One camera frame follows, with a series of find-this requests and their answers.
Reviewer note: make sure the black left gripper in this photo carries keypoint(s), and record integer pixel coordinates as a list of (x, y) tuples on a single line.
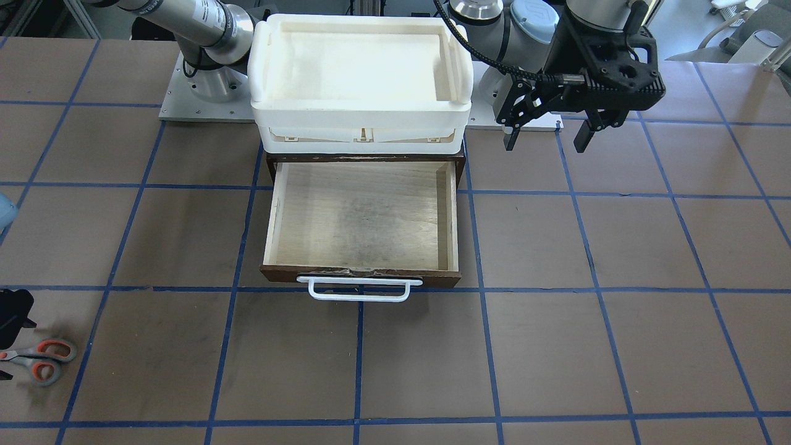
[(559, 54)]

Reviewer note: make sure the wooden drawer with white handle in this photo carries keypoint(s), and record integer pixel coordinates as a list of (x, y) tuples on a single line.
[(363, 223)]

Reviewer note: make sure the orange grey handled scissors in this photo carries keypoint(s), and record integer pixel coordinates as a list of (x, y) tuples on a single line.
[(44, 360)]

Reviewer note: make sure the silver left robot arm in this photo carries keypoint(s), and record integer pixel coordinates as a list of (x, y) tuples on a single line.
[(514, 37)]

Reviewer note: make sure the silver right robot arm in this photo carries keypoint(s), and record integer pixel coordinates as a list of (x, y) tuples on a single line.
[(215, 40)]

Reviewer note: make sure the white foam box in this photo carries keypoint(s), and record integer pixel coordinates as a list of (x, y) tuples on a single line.
[(359, 85)]

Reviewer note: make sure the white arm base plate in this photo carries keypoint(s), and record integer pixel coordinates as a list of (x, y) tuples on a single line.
[(483, 113), (206, 96)]

